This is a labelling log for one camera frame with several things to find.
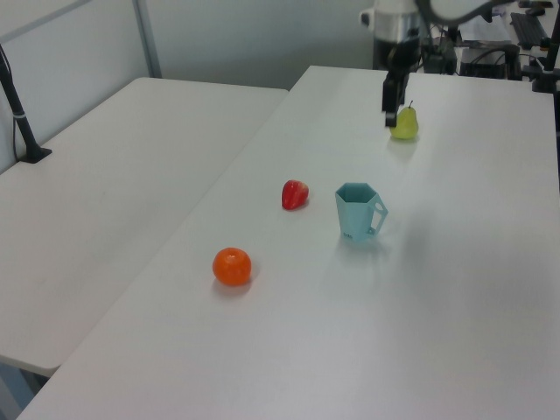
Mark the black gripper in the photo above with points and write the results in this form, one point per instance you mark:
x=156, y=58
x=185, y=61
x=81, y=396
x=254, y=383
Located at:
x=402, y=57

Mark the light blue hexagonal mug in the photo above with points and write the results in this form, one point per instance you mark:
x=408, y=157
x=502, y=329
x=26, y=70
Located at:
x=356, y=216

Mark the green toy pear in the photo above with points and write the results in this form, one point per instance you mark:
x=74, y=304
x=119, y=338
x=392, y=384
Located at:
x=406, y=124

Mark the black electronics box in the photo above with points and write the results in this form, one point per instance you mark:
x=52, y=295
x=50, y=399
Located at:
x=490, y=59

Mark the red toy strawberry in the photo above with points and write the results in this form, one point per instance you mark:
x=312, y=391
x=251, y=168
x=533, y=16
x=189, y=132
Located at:
x=294, y=194

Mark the black keyboard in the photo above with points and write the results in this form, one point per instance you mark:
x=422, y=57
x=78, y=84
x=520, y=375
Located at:
x=528, y=28

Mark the black computer mouse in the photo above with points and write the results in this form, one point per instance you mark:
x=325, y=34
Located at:
x=534, y=10

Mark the orange toy fruit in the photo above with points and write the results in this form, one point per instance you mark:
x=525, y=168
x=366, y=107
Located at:
x=232, y=267

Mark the black pole with square base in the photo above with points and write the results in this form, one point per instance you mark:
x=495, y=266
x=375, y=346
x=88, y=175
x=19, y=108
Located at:
x=19, y=114

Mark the black camera stand pole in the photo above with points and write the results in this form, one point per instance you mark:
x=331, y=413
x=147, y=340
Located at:
x=547, y=61

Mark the grey partition post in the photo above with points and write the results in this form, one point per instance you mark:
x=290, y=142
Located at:
x=148, y=39

